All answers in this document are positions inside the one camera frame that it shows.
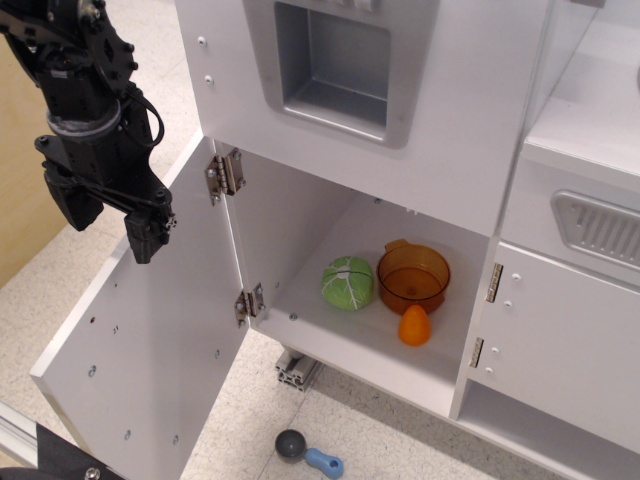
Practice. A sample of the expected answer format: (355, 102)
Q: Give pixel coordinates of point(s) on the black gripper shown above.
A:
(90, 166)

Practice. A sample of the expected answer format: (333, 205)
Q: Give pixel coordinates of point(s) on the white low fridge door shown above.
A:
(134, 370)

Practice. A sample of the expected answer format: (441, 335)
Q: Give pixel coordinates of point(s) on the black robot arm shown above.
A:
(73, 54)

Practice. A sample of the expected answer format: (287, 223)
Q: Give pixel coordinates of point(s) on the white toy kitchen fridge cabinet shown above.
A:
(314, 193)

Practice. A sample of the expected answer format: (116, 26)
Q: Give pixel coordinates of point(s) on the wooden panel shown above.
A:
(29, 216)

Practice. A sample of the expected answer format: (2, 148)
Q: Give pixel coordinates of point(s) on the upper metal door hinge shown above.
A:
(224, 175)

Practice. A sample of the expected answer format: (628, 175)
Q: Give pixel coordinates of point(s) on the metal door hinge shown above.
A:
(224, 175)
(249, 304)

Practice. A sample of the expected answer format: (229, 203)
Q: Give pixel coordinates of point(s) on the lower metal door hinge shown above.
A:
(249, 304)

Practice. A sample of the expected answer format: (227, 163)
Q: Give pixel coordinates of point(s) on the aluminium extrusion foot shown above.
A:
(298, 371)

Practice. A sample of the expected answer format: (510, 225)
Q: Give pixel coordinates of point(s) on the green toy cabbage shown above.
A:
(348, 283)

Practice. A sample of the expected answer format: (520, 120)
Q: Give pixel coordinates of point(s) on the grey blue toy scoop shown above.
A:
(291, 447)

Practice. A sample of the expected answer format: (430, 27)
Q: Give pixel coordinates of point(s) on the grey ice dispenser recess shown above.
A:
(355, 66)

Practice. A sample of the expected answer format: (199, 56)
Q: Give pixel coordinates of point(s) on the orange transparent toy pot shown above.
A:
(412, 274)

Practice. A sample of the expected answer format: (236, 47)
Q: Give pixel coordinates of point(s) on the orange toy carrot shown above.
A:
(415, 327)

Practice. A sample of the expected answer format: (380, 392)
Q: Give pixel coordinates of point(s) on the lower oven door hinge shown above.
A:
(476, 352)

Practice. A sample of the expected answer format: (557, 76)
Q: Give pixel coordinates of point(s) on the oven door hinge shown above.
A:
(494, 282)
(476, 352)

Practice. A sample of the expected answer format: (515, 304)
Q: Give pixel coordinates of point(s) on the upper oven door hinge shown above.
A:
(494, 282)

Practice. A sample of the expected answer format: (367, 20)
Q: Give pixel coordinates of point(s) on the white oven cabinet door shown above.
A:
(565, 343)

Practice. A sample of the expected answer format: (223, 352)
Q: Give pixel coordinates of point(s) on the grey vent panel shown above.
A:
(598, 228)

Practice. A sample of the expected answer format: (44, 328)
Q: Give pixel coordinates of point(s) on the aluminium rail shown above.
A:
(18, 437)

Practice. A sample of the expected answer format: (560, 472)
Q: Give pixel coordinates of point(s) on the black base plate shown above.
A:
(59, 459)

